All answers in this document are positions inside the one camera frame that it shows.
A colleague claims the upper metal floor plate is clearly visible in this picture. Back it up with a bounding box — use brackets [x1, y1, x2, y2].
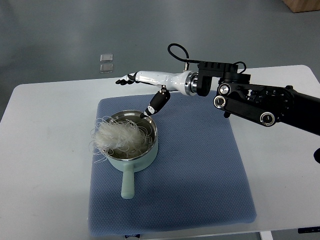
[100, 53, 113, 63]

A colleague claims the blue quilted mat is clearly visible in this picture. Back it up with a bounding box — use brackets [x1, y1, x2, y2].
[88, 91, 257, 237]

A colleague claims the mint green steel pot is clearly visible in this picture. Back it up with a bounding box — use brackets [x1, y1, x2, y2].
[98, 109, 159, 200]

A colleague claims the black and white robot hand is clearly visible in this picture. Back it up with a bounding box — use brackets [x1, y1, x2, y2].
[115, 71, 196, 119]

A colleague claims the wooden box corner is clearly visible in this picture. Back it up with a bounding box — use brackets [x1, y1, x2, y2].
[283, 0, 320, 13]

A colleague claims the blue label tag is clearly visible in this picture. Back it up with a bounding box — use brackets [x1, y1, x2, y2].
[124, 234, 141, 239]

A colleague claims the white vermicelli bundle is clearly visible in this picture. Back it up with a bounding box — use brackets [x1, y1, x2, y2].
[88, 115, 153, 165]

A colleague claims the white table leg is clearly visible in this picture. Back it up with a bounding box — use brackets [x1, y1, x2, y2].
[259, 231, 274, 240]

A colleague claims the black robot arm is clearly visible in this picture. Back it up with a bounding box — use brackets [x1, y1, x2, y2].
[167, 43, 320, 135]

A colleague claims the black table control panel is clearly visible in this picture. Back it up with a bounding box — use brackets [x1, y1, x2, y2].
[298, 226, 320, 234]

